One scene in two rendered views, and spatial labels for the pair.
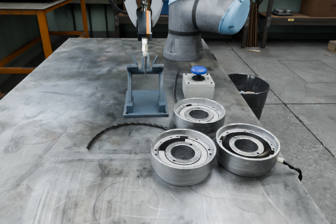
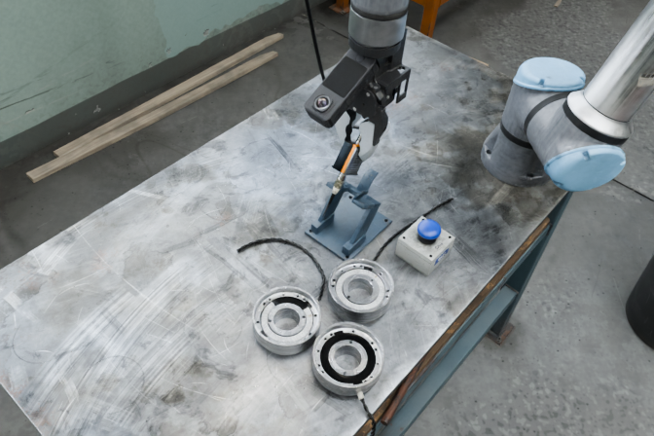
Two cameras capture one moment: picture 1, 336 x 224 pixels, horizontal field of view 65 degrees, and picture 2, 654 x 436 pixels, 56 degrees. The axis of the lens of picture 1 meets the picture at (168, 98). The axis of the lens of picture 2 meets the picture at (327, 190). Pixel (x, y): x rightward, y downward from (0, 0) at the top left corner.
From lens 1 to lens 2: 67 cm
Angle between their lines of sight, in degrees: 39
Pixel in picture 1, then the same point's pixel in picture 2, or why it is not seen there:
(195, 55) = (519, 178)
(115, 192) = (215, 309)
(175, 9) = (513, 95)
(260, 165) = (326, 382)
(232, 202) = (280, 389)
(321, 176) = not seen: outside the picture
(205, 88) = (419, 257)
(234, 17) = (562, 173)
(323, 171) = not seen: outside the picture
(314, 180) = not seen: outside the picture
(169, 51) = (488, 147)
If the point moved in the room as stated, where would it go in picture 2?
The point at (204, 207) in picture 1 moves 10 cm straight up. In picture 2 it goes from (256, 375) to (254, 341)
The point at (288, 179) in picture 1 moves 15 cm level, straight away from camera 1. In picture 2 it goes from (351, 417) to (451, 395)
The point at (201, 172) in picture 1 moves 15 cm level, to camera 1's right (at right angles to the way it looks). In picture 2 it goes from (275, 348) to (348, 421)
